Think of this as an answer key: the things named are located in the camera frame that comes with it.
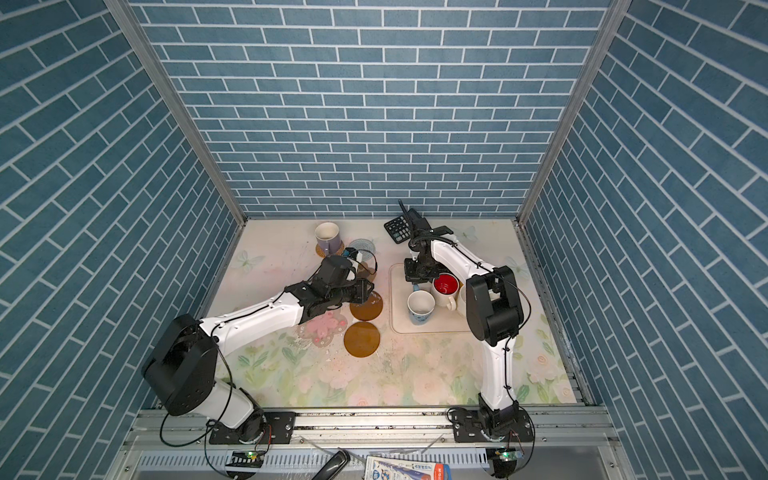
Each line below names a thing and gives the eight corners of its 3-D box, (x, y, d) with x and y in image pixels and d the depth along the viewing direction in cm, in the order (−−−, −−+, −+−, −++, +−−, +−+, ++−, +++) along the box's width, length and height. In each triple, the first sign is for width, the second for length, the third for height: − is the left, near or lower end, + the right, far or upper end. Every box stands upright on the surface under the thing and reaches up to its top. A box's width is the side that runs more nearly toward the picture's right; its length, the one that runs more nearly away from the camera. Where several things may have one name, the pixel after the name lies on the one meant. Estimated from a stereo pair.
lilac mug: (314, 262, 109) (309, 249, 103) (320, 234, 118) (316, 221, 112) (338, 262, 109) (335, 249, 103) (342, 235, 118) (340, 221, 112)
